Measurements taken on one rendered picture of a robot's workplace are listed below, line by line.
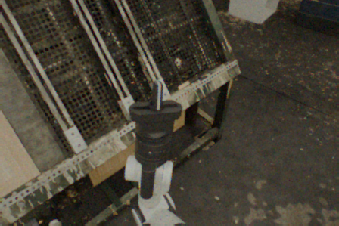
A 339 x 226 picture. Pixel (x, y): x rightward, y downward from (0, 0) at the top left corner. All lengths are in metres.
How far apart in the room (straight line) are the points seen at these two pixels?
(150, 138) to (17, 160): 0.91
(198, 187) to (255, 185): 0.47
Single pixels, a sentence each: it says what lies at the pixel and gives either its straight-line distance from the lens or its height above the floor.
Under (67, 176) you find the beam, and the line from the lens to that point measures 1.42.
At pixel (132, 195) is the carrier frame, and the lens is 2.05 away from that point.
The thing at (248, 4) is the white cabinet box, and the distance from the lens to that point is 4.47.
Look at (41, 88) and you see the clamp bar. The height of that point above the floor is 1.20.
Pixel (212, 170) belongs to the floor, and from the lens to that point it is 2.37.
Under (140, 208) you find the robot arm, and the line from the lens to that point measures 0.92.
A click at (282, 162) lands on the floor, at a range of 2.58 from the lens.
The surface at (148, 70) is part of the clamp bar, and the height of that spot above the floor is 1.08.
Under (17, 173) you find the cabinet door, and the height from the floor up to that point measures 0.94.
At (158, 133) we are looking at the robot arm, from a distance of 0.61.
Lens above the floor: 2.01
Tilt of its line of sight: 45 degrees down
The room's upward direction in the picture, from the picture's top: straight up
